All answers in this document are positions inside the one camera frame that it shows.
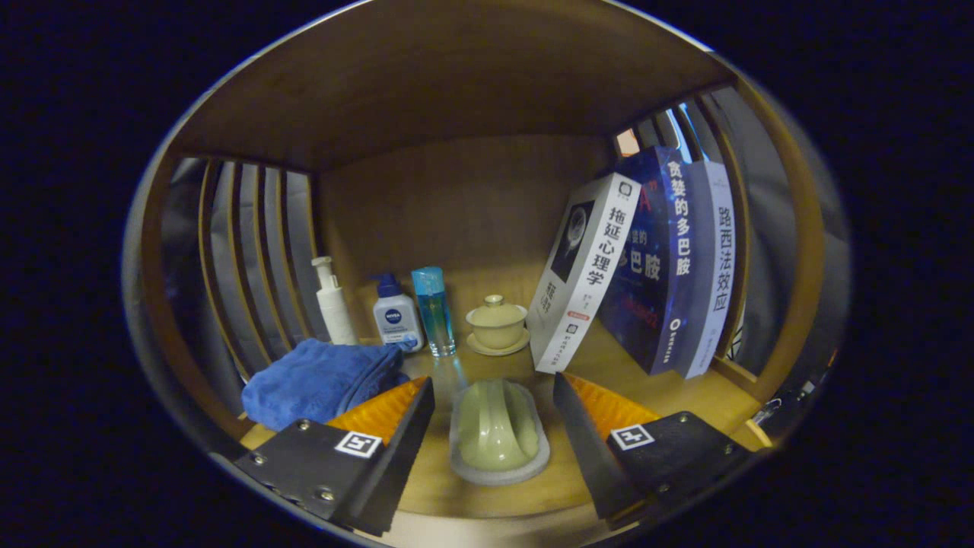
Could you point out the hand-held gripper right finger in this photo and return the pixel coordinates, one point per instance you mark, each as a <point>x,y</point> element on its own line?
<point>586,449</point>

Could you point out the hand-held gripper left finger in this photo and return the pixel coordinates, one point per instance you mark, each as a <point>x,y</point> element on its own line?
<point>403,449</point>

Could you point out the wooden countertop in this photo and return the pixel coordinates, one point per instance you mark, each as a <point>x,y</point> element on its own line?
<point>685,403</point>

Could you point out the wooden cabinet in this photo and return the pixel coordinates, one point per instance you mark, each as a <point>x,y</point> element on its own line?
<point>456,213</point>

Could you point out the blue towel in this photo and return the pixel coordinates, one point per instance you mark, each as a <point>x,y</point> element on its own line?
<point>319,380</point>

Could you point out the white bottle with blue cap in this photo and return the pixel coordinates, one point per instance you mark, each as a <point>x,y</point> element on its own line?
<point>396,320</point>

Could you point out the clear blue bottle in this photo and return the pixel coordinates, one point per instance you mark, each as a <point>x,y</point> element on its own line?
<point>435,320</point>

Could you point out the cream lidded teacup with saucer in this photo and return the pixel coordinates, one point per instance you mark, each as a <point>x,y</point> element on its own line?
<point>497,327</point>

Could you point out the white pump bottle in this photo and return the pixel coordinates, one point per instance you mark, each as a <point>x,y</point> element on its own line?
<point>335,312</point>

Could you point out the white book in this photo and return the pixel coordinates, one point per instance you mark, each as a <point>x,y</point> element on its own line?
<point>586,274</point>

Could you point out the dark blue book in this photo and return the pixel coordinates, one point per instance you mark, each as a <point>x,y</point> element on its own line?
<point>670,251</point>

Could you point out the pale grey-blue book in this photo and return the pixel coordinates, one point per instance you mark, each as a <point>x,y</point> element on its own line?
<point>719,266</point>

